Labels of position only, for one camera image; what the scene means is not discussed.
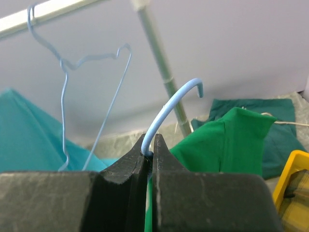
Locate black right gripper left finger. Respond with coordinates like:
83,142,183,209
0,138,151,232

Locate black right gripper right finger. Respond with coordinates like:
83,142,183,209
152,134,283,232

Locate green t shirt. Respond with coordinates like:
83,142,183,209
144,107,278,232

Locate blue wire hanger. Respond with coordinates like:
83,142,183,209
27,4,132,171
141,78,204,157

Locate turquoise t shirt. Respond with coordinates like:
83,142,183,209
0,88,121,174

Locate yellow plaid cloth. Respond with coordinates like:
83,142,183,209
279,170,309,232

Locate dark green pants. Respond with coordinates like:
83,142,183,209
191,99,306,180

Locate yellow plastic tray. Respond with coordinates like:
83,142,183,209
272,150,309,211

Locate white clothes rack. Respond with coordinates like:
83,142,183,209
0,0,191,136

